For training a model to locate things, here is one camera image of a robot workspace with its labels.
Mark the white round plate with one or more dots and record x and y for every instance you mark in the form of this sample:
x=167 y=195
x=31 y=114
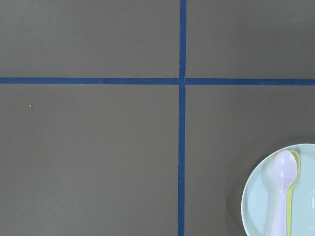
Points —
x=259 y=196

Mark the pink plastic spoon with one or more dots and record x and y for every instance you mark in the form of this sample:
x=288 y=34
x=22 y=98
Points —
x=284 y=172

